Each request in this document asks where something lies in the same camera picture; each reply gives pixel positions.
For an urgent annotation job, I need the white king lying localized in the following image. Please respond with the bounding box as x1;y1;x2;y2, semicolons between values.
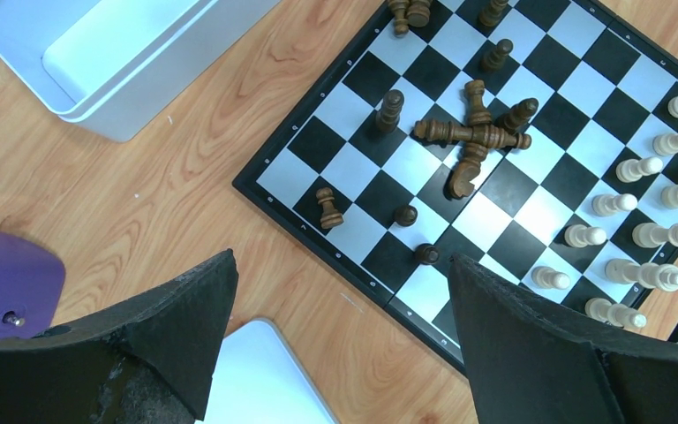
605;259;678;292

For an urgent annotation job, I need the black white chessboard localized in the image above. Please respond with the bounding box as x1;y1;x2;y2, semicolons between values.
234;1;678;370

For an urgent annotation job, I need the white box lid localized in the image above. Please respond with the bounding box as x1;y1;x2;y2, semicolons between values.
203;318;338;423

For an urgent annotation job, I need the purple metronome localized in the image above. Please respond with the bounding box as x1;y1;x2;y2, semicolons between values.
0;232;66;339

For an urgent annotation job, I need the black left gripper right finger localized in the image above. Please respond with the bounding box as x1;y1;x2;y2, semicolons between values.
448;254;678;423

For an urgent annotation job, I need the white rectangular box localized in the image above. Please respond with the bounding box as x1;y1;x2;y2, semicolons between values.
0;0;274;142

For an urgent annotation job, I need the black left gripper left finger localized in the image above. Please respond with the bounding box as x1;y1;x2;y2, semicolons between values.
0;249;238;423

